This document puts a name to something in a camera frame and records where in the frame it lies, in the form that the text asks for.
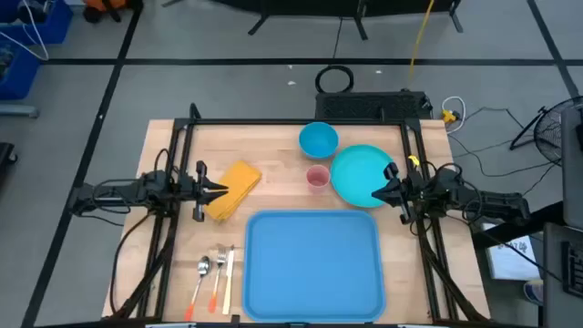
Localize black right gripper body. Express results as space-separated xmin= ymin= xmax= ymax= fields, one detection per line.
xmin=384 ymin=161 xmax=424 ymax=224

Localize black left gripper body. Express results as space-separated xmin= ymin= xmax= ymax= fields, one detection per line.
xmin=179 ymin=159 xmax=209 ymax=223

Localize yellow cloth napkin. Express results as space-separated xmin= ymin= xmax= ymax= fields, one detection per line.
xmin=202 ymin=159 xmax=263 ymax=223

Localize teal plastic plate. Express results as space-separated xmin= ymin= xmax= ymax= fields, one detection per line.
xmin=330 ymin=144 xmax=396 ymax=210

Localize pink plastic cup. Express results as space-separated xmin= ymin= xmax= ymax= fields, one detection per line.
xmin=305 ymin=164 xmax=332 ymax=195

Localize blue plastic bowl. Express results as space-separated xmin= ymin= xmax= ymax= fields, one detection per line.
xmin=298 ymin=121 xmax=341 ymax=160

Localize blue plastic tray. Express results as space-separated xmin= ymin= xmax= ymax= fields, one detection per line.
xmin=240 ymin=209 xmax=387 ymax=323

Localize black perforated computer case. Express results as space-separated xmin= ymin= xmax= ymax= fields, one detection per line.
xmin=314 ymin=89 xmax=433 ymax=122

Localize black slanted desk beam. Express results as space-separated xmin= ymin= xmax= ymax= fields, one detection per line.
xmin=471 ymin=200 xmax=566 ymax=250

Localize white printed paper box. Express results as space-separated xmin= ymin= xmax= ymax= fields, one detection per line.
xmin=482 ymin=221 xmax=542 ymax=281

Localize black floor fan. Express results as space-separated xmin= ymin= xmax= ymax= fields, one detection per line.
xmin=508 ymin=95 xmax=583 ymax=165

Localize blue white shoe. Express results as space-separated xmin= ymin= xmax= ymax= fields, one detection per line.
xmin=523 ymin=279 xmax=546 ymax=306

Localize grey cabinet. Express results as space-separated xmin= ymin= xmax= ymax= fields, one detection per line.
xmin=541 ymin=221 xmax=583 ymax=328

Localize black stand base legs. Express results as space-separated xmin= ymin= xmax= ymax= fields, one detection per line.
xmin=161 ymin=0 xmax=465 ymax=42

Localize black object with wheel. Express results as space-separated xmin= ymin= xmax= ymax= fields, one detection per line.
xmin=0 ymin=141 xmax=18 ymax=179

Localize grey metal bar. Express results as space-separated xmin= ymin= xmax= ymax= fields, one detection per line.
xmin=0 ymin=104 xmax=40 ymax=118

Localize orange and black object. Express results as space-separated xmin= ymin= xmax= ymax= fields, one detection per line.
xmin=81 ymin=0 xmax=145 ymax=24

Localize blue storage bin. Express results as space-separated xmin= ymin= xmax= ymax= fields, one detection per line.
xmin=0 ymin=40 xmax=41 ymax=100
xmin=0 ymin=0 xmax=74 ymax=46

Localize orange-handled metal fork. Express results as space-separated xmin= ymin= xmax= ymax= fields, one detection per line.
xmin=207 ymin=247 xmax=228 ymax=314

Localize orange-handled metal spoon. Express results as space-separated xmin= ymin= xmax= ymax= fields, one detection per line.
xmin=183 ymin=255 xmax=212 ymax=323

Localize black floor cable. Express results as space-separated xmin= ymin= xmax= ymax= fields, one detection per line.
xmin=448 ymin=107 xmax=561 ymax=197

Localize cream-handled table knife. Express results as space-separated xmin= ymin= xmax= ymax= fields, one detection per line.
xmin=221 ymin=244 xmax=236 ymax=316

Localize white cable loop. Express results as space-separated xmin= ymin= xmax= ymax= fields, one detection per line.
xmin=440 ymin=95 xmax=467 ymax=134

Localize black metal table frame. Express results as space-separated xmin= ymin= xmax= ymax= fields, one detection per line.
xmin=102 ymin=102 xmax=491 ymax=327

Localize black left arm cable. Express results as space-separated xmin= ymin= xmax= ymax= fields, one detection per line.
xmin=108 ymin=211 xmax=154 ymax=315

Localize coiled black cable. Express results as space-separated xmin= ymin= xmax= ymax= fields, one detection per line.
xmin=314 ymin=17 xmax=355 ymax=95

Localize yellow floor cable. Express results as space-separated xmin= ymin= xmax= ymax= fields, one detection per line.
xmin=407 ymin=0 xmax=436 ymax=90

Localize thin white cable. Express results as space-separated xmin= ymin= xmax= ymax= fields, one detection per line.
xmin=0 ymin=0 xmax=50 ymax=62

